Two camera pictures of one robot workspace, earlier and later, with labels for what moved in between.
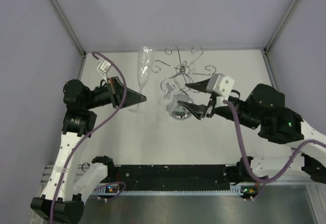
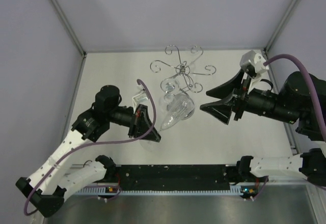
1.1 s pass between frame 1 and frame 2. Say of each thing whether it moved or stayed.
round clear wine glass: stayed
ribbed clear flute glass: moved
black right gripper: moved
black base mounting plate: stayed
